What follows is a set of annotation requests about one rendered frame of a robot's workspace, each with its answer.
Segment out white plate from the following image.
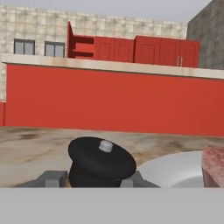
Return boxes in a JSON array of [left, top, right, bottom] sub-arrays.
[[136, 150, 205, 188]]

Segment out raw red steak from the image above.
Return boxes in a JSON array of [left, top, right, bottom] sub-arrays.
[[200, 145, 224, 188]]

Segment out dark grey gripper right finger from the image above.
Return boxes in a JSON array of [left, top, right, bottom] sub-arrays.
[[120, 171, 161, 188]]

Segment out red wall cupboards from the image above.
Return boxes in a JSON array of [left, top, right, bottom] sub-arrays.
[[66, 20, 201, 69]]

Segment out grey framed window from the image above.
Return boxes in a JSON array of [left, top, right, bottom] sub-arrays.
[[44, 40, 67, 59], [13, 38, 36, 56]]

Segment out red kitchen island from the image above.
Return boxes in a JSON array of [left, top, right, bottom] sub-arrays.
[[1, 52, 224, 138]]

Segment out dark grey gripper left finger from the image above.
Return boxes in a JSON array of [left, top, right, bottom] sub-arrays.
[[15, 170, 70, 188]]

